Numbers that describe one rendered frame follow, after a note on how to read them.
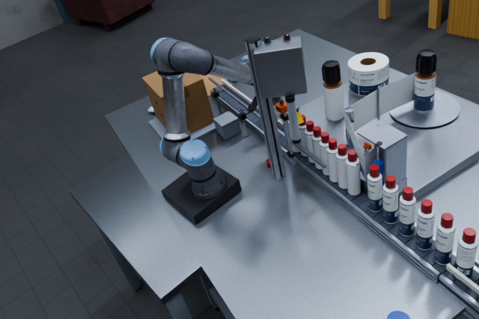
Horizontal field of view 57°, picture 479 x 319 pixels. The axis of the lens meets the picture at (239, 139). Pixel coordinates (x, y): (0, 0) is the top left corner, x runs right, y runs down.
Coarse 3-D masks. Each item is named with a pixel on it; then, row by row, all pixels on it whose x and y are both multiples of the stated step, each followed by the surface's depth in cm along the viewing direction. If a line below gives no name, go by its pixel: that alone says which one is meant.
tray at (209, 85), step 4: (200, 76) 288; (204, 76) 287; (208, 76) 286; (212, 76) 285; (216, 76) 284; (204, 80) 282; (208, 80) 281; (216, 80) 279; (220, 80) 278; (208, 84) 278; (212, 84) 276; (220, 84) 274; (232, 84) 271; (208, 88) 273; (212, 88) 272; (208, 92) 269; (208, 96) 266
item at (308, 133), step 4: (308, 124) 180; (312, 124) 180; (308, 128) 181; (312, 128) 181; (304, 132) 183; (308, 132) 182; (312, 132) 181; (308, 136) 182; (308, 140) 184; (308, 144) 185; (308, 148) 187; (312, 148) 186; (312, 152) 187; (312, 160) 190
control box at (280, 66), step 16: (256, 48) 156; (272, 48) 153; (288, 48) 151; (256, 64) 156; (272, 64) 155; (288, 64) 154; (272, 80) 159; (288, 80) 159; (304, 80) 158; (272, 96) 163
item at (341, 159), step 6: (342, 144) 166; (342, 150) 164; (336, 156) 167; (342, 156) 166; (336, 162) 169; (342, 162) 166; (342, 168) 168; (342, 174) 170; (342, 180) 172; (342, 186) 174
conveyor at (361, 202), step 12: (228, 96) 251; (240, 108) 239; (252, 120) 227; (300, 156) 197; (312, 168) 189; (360, 204) 167; (372, 216) 161; (396, 228) 155; (408, 240) 150; (420, 252) 145; (432, 252) 144; (432, 264) 141
